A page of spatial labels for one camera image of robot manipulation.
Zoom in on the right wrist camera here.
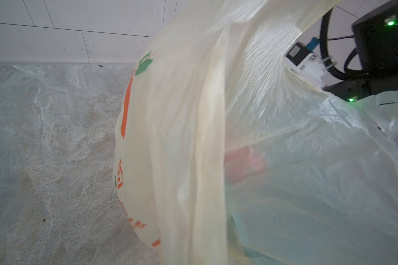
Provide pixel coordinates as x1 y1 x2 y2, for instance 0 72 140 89
284 41 327 89

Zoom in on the translucent cream plastic bag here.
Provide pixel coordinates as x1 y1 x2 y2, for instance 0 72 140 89
113 1 398 265

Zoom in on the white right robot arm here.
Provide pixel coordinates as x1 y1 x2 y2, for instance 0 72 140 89
320 1 398 102

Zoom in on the pink dragon fruit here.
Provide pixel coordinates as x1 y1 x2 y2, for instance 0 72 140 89
224 146 266 184

